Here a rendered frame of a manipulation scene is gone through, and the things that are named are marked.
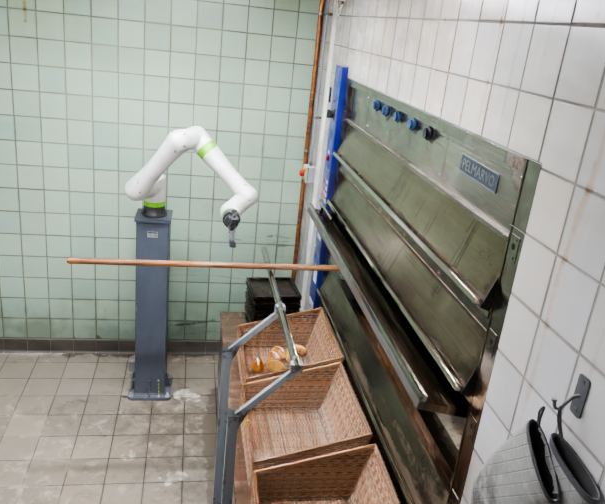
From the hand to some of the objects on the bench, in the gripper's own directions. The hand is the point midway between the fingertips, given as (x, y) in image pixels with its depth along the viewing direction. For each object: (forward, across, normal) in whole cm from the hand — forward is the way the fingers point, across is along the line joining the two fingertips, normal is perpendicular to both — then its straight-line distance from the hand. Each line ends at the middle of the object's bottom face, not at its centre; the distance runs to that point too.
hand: (233, 233), depth 305 cm
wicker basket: (+8, +76, -31) cm, 82 cm away
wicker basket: (+67, +76, -29) cm, 105 cm away
